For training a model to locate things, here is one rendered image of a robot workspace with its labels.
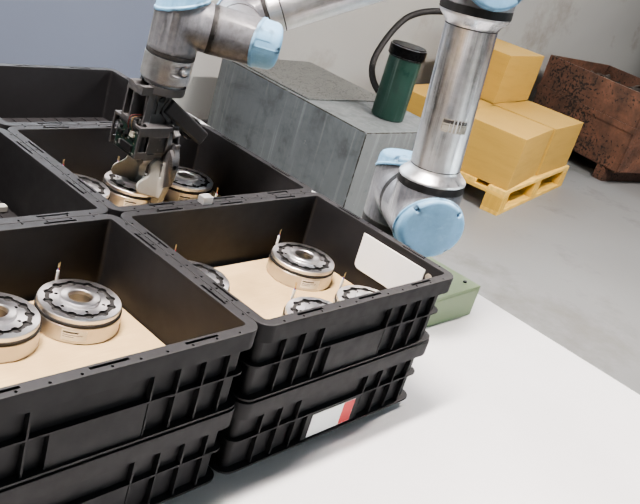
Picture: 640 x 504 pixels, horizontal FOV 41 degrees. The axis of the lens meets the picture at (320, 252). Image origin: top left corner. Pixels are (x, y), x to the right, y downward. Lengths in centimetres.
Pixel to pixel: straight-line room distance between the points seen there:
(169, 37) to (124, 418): 62
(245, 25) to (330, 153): 253
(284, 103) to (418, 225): 264
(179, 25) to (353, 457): 66
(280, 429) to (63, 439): 36
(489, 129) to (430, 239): 335
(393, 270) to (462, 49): 36
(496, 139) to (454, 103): 337
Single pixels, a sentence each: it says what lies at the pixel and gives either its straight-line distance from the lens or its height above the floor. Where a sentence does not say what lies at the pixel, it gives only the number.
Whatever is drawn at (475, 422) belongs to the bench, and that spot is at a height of 70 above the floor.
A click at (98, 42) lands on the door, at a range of 403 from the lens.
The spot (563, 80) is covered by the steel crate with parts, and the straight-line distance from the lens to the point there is 671.
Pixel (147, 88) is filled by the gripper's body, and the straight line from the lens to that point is 131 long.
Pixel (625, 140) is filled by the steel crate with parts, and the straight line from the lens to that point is 636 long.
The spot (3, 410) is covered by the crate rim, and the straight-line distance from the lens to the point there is 79.
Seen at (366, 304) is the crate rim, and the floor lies 93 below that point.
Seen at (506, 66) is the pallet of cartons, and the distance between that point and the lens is 534.
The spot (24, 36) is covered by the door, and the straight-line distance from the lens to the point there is 385.
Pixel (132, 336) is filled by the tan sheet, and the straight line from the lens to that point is 108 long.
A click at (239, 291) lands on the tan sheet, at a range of 124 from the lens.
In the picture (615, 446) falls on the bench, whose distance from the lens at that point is 151.
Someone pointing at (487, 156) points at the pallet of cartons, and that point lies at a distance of 478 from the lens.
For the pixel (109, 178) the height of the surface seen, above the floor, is 86.
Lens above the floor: 139
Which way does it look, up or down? 23 degrees down
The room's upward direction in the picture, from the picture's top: 17 degrees clockwise
